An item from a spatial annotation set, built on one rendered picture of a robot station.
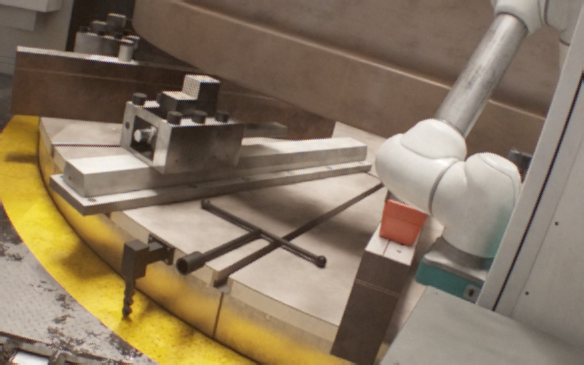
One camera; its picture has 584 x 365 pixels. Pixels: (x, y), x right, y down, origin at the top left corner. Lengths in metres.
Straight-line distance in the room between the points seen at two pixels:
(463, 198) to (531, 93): 1.12
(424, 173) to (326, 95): 1.04
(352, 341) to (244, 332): 0.54
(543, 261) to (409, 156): 0.43
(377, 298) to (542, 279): 0.60
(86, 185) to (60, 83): 1.22
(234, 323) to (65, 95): 1.86
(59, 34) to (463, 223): 4.73
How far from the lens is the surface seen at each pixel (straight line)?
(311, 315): 2.00
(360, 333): 1.76
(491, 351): 1.05
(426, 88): 2.24
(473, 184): 1.33
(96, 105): 3.53
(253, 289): 2.06
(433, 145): 1.42
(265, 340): 2.16
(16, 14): 5.43
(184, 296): 2.30
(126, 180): 2.47
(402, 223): 1.73
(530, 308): 1.29
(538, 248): 1.23
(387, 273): 1.66
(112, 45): 4.43
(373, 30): 2.43
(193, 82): 2.62
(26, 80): 3.46
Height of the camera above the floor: 1.33
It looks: 18 degrees down
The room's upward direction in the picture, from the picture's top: 15 degrees clockwise
